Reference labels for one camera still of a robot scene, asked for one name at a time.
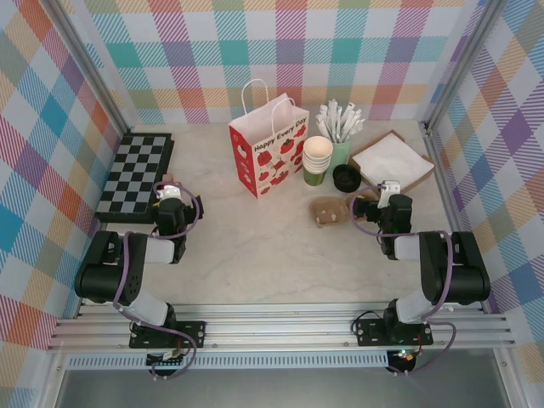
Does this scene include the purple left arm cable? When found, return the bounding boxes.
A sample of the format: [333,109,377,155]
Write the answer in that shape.
[112,181,201,380]

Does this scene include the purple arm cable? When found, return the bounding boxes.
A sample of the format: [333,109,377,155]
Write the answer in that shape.
[348,184,458,376]
[112,181,201,380]

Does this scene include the white slotted cable duct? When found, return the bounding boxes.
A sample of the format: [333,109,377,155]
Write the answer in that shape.
[66,355,390,370]

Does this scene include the small electronics board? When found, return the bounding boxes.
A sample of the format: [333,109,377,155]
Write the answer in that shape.
[388,348,417,371]
[145,350,191,369]

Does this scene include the red white paper gift bag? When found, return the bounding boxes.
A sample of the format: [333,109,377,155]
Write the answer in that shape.
[228,78,310,200]

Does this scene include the pale green straw holder cup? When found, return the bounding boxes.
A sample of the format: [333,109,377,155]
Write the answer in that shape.
[330,136,353,172]

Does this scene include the aluminium frame post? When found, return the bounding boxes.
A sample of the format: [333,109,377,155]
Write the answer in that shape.
[49,0,131,133]
[422,0,511,133]

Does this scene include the stack of white napkins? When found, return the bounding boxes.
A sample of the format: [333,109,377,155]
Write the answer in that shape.
[352,133,433,189]

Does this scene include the black grey chessboard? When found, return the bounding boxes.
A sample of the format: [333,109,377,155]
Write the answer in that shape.
[93,132,175,225]

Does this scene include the stack of green paper cups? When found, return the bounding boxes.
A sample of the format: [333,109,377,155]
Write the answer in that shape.
[302,152,333,188]

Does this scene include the aluminium side rail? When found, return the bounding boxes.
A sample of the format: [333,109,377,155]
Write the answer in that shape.
[422,122,490,314]

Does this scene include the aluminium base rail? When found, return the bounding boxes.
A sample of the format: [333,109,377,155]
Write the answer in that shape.
[46,301,516,353]

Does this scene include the white napkins on tray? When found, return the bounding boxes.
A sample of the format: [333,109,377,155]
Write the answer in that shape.
[348,130,436,195]

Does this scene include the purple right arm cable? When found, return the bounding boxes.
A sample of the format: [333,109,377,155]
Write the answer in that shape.
[348,184,458,376]

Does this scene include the black plastic cup lid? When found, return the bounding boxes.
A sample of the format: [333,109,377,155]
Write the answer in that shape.
[332,163,362,190]

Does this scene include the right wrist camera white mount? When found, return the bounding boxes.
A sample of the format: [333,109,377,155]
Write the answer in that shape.
[377,179,402,210]

